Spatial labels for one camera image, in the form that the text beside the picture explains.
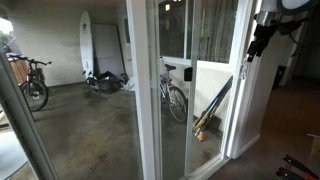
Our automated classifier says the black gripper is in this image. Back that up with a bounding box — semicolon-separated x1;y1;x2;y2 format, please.
247;24;276;62

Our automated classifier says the white sliding glass door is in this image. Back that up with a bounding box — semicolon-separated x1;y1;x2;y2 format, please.
183;0;255;180

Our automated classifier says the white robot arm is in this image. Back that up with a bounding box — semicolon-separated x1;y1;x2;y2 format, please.
247;0;320;62

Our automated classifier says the black lock box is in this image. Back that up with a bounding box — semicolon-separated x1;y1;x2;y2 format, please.
184;67;193;82

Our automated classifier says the blue white bicycle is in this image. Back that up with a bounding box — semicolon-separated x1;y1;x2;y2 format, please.
160;64;188;123

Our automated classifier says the orange blue bottle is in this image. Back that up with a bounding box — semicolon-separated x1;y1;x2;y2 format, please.
198;130;204;142

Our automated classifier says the cardboard box corner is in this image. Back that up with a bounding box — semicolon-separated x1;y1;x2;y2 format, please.
308;134;320;164

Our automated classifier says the red black tool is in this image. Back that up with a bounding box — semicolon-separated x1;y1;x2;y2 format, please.
275;154;320;180

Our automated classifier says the grey leaning board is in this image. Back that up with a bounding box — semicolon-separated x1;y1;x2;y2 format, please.
92;24;125;76

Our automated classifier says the black bags pile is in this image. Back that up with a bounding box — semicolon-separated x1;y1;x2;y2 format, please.
86;71;129;94

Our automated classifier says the white surfboard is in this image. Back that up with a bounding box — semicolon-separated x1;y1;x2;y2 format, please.
79;11;94;78

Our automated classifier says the dark bicycle with crate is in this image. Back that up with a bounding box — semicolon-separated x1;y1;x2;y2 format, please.
8;53;51;112

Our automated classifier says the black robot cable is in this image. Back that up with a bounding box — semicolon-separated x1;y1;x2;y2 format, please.
276;9;320;58

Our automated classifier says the white fixed door frame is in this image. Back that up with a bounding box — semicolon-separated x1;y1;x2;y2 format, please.
126;0;162;180

